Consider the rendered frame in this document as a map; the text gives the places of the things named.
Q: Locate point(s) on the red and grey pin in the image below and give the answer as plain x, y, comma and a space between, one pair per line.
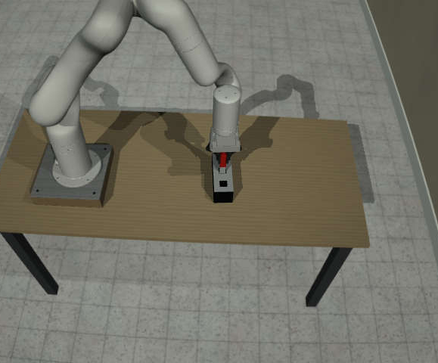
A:
222, 165

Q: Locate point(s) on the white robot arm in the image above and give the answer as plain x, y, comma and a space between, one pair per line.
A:
59, 97

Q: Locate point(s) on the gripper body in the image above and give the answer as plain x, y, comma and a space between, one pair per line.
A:
213, 136

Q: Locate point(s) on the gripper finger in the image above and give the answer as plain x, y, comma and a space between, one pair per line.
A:
217, 154
229, 156

